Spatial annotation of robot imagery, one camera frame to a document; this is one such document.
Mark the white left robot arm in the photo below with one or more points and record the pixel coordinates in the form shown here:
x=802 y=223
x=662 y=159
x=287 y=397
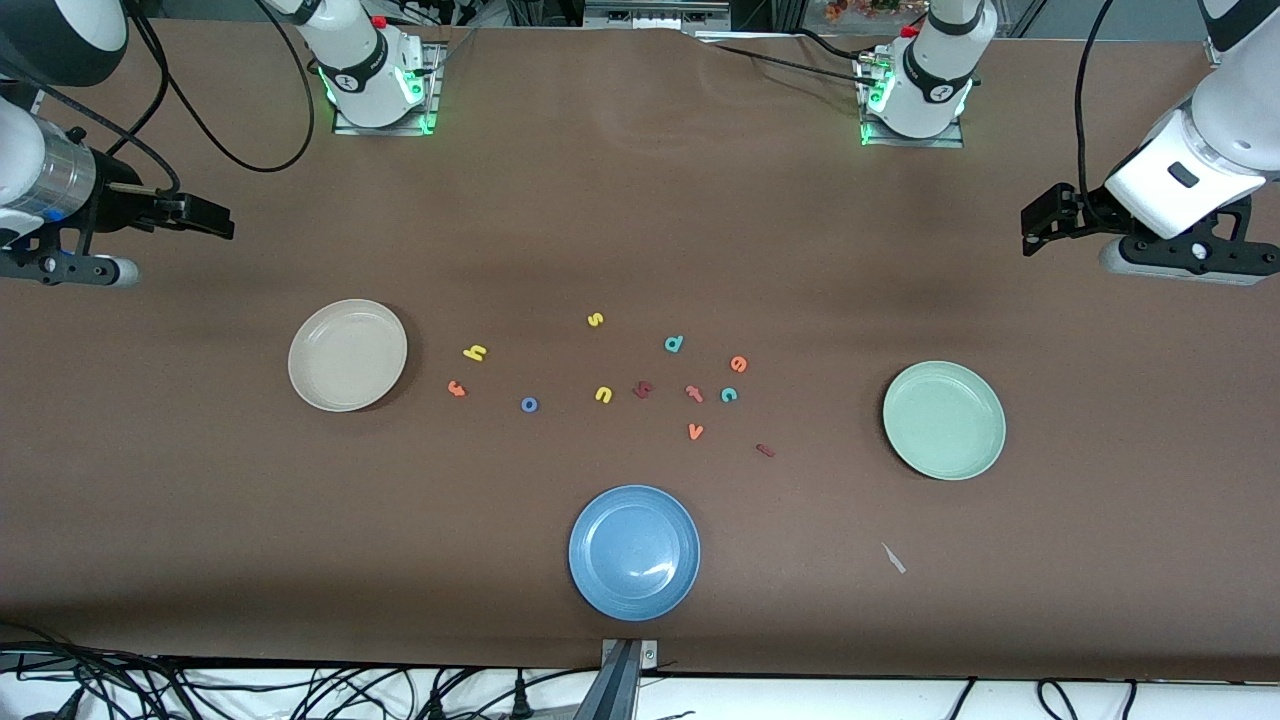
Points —
x=935 y=60

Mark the brown table cover sheet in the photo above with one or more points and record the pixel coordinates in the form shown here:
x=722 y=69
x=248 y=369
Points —
x=640 y=220

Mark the blue plate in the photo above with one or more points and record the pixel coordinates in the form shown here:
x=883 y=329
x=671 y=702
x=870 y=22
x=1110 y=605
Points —
x=634 y=552

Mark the aluminium corner profile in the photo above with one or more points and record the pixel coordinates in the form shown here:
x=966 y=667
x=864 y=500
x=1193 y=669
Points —
x=1216 y=50

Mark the orange flower bunch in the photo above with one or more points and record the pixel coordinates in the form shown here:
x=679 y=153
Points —
x=850 y=10

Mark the silver aluminium frame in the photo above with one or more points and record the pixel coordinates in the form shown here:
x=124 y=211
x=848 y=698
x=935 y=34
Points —
x=650 y=15

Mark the white paper scrap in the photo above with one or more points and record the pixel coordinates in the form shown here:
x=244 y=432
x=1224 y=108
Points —
x=893 y=558

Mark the light green plate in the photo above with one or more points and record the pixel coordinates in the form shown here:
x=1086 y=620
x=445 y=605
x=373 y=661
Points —
x=944 y=420

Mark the beige brown plate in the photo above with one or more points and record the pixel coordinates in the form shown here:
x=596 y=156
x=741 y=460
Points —
x=347 y=355

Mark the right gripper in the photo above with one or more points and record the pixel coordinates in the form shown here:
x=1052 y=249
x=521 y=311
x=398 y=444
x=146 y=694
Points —
x=115 y=207

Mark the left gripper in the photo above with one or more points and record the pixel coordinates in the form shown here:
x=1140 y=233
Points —
x=1087 y=207

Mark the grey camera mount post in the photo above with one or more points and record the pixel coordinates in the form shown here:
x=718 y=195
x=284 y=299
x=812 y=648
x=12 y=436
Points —
x=628 y=655

